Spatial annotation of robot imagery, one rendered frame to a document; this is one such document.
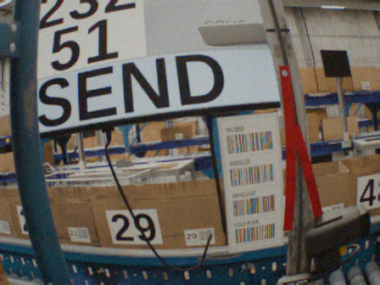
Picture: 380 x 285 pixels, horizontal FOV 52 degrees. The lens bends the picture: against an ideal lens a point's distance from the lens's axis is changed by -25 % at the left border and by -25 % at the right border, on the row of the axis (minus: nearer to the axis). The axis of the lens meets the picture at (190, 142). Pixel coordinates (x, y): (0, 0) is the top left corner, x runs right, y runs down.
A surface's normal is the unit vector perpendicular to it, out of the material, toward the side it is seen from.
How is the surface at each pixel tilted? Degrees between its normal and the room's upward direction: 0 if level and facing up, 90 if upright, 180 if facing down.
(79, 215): 90
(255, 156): 90
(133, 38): 86
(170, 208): 90
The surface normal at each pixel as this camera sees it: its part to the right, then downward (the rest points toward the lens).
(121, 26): 0.14, -0.04
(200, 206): -0.18, 0.07
